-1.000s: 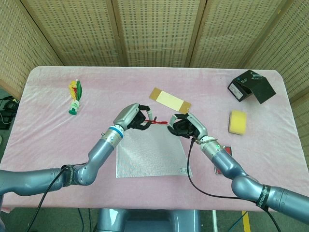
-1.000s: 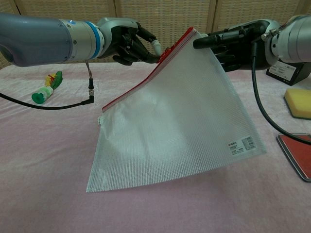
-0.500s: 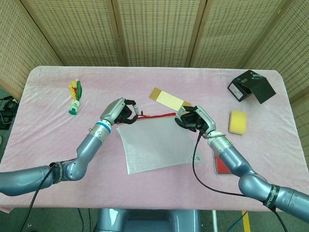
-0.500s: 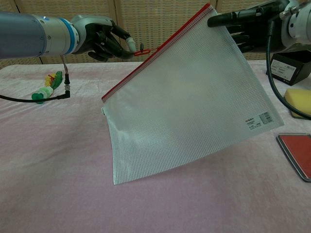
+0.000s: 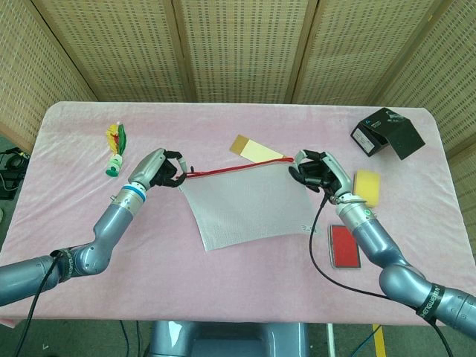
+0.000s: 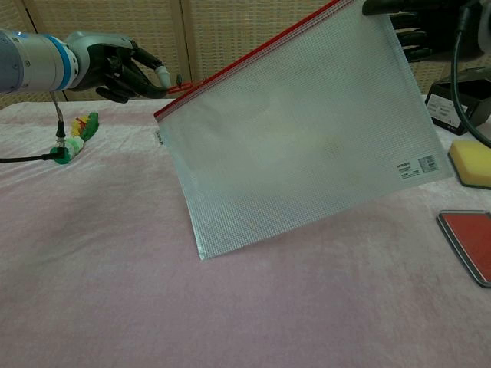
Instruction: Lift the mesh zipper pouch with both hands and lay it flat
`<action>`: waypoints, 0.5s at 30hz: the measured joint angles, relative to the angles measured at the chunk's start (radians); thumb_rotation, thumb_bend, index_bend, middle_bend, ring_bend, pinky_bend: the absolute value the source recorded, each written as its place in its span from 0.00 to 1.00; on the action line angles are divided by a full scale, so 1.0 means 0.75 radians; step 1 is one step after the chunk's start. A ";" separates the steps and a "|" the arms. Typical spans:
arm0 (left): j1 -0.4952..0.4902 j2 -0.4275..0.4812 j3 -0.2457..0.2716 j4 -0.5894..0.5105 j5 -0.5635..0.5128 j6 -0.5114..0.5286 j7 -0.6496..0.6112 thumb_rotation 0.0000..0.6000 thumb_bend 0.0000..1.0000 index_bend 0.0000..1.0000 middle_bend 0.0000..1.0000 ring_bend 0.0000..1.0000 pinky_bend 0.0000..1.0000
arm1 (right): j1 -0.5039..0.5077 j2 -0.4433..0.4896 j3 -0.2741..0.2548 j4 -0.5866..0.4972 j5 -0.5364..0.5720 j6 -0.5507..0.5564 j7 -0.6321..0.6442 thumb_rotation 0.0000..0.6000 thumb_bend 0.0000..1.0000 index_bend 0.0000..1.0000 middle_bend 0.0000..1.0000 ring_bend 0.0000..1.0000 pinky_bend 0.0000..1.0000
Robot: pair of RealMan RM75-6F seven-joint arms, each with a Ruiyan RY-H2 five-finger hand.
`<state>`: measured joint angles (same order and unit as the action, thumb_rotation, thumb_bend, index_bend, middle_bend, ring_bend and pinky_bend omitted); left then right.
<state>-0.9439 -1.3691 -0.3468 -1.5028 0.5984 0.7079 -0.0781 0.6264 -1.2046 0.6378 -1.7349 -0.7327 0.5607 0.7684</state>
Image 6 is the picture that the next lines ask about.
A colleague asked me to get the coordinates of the black cardboard box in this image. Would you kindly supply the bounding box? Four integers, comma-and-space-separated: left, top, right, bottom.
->
423, 66, 491, 136

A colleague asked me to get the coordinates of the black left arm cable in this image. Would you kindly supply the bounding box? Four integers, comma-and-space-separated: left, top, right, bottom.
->
0, 90, 67, 164

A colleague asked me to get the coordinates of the green yellow plastic toy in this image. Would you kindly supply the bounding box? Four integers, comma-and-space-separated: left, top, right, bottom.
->
52, 111, 101, 166

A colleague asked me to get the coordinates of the pink velvet tablecloth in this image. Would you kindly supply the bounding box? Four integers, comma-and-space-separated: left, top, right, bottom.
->
0, 93, 491, 368

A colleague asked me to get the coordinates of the red ink pad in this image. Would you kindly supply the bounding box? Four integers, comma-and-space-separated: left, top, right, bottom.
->
435, 209, 491, 290

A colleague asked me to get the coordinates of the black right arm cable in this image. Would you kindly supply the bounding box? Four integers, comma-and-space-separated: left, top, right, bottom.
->
451, 0, 491, 150

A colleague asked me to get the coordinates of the clear mesh zipper pouch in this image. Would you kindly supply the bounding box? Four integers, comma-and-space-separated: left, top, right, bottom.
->
153, 0, 455, 262

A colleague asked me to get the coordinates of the yellow sponge green base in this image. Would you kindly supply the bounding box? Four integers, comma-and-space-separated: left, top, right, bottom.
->
447, 139, 491, 189

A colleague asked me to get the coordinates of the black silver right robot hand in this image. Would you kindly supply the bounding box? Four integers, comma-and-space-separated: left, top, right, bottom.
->
361, 0, 481, 62

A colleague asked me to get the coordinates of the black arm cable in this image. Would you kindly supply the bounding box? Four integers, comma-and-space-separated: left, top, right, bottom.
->
451, 0, 491, 150
0, 90, 67, 164

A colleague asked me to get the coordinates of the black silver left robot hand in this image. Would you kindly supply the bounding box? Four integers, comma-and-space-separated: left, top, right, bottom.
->
64, 30, 172, 104

